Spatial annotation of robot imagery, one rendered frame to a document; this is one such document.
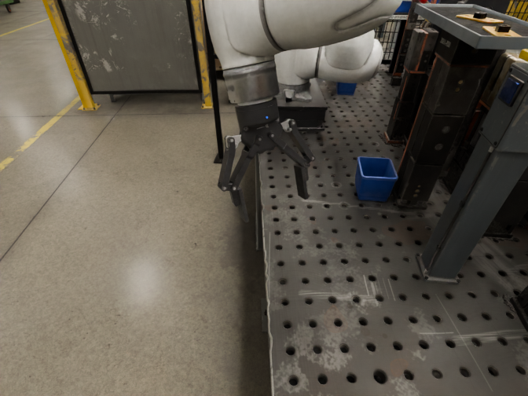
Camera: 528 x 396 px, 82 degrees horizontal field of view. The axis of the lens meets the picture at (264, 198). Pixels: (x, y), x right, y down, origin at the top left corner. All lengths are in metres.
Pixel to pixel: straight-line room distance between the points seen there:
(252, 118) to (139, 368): 1.15
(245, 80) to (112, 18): 2.87
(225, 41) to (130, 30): 2.81
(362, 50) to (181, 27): 2.26
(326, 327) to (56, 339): 1.26
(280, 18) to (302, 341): 0.54
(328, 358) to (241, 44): 0.55
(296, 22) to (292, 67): 0.78
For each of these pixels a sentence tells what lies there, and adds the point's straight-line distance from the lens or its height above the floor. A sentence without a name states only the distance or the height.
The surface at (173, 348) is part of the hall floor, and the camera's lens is 1.45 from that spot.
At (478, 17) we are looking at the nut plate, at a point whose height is 1.17.
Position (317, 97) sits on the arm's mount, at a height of 0.81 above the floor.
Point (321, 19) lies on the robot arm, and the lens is 0.44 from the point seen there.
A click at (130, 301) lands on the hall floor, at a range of 1.63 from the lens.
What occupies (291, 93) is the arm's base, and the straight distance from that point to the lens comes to 1.24.
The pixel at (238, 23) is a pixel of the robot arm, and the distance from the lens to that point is 0.50.
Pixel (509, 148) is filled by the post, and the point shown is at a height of 1.03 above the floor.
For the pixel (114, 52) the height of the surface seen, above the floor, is 0.53.
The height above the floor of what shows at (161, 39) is 0.63.
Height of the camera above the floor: 1.27
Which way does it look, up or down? 39 degrees down
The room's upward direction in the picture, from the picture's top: straight up
